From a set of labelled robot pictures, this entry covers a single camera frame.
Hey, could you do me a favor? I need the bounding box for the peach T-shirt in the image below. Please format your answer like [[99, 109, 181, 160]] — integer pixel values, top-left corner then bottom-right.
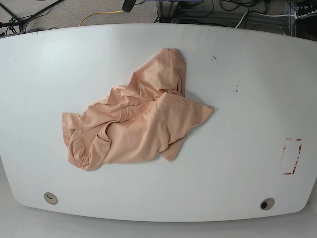
[[62, 49, 214, 171]]

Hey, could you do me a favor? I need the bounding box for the black cylindrical object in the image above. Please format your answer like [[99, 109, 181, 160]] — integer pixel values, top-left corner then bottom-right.
[[122, 0, 136, 13]]

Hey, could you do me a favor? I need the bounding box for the red tape rectangle marking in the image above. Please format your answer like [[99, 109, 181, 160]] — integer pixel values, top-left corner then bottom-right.
[[280, 138, 302, 175]]

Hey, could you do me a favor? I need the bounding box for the black tripod stand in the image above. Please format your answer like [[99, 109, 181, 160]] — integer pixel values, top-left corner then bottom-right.
[[0, 0, 63, 38]]

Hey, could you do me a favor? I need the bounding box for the white power strip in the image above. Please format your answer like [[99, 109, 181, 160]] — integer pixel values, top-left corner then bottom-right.
[[294, 8, 317, 20]]

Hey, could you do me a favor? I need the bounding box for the grey metal rack frame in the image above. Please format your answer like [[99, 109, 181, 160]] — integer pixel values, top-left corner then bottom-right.
[[157, 0, 181, 24]]

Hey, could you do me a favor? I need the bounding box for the yellow cable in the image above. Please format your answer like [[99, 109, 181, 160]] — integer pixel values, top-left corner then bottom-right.
[[79, 10, 124, 27]]

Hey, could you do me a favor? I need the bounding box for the white cable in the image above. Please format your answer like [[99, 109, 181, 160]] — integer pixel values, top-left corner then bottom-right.
[[235, 11, 249, 29]]

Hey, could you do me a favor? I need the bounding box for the left table cable grommet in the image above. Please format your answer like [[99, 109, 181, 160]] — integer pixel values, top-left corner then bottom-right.
[[44, 192, 58, 205]]

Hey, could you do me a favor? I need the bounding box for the table cable grommet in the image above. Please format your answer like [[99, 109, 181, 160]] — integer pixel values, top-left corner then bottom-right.
[[260, 198, 275, 211], [44, 192, 58, 205]]

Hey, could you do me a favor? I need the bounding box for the right table cable grommet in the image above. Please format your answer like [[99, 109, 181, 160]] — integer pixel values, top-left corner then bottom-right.
[[260, 198, 275, 211]]

